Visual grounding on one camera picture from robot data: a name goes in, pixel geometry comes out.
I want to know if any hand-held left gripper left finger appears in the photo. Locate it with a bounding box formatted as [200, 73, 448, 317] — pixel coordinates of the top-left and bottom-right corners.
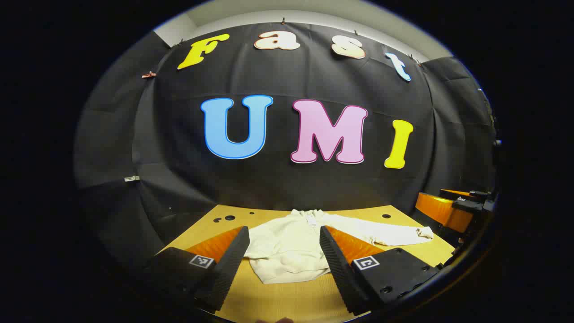
[143, 226, 250, 312]

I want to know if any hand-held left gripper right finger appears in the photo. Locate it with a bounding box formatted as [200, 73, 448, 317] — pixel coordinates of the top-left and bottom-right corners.
[319, 225, 440, 316]

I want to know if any cream white hooded sweatshirt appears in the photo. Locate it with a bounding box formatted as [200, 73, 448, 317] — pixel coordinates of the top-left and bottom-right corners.
[244, 209, 435, 284]

